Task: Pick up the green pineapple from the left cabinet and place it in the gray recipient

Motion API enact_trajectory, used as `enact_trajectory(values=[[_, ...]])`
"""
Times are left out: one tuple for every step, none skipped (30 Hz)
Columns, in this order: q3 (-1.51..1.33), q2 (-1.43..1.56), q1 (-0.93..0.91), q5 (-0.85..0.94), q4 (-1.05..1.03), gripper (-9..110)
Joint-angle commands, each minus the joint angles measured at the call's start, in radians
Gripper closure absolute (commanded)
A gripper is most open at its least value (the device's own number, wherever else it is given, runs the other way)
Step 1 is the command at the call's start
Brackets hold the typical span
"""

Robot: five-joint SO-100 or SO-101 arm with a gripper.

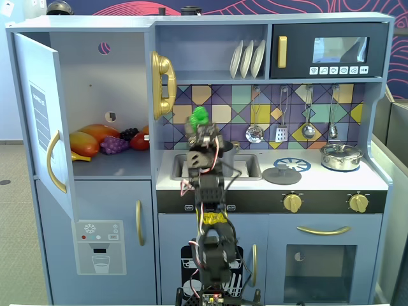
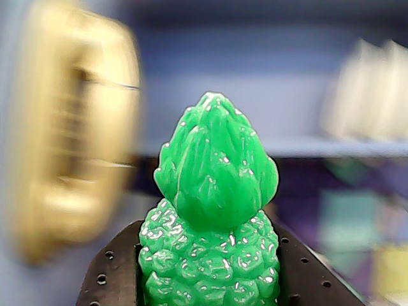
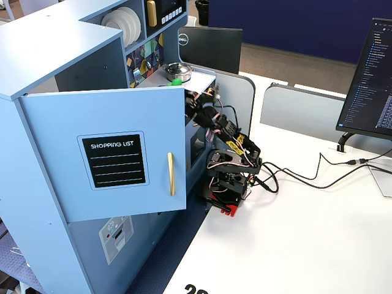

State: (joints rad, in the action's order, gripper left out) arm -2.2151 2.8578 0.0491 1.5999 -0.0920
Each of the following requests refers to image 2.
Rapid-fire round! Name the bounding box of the blue-gray wooden play kitchen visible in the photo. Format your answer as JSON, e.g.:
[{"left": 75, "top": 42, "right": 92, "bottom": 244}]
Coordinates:
[{"left": 0, "top": 0, "right": 408, "bottom": 306}]

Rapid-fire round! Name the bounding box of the gold toy telephone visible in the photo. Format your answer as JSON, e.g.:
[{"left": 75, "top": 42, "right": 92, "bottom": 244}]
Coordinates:
[{"left": 11, "top": 1, "right": 146, "bottom": 267}]

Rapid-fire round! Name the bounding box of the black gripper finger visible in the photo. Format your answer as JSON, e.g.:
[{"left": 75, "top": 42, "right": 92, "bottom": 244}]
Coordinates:
[
  {"left": 75, "top": 219, "right": 143, "bottom": 306},
  {"left": 274, "top": 221, "right": 368, "bottom": 306}
]

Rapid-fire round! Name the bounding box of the white toy plate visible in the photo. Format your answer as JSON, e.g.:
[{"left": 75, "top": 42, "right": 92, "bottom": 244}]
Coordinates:
[
  {"left": 377, "top": 38, "right": 408, "bottom": 142},
  {"left": 320, "top": 37, "right": 385, "bottom": 140}
]

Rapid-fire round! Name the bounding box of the green toy pineapple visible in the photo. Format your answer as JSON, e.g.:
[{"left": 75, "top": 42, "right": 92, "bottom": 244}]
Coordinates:
[{"left": 138, "top": 91, "right": 282, "bottom": 306}]

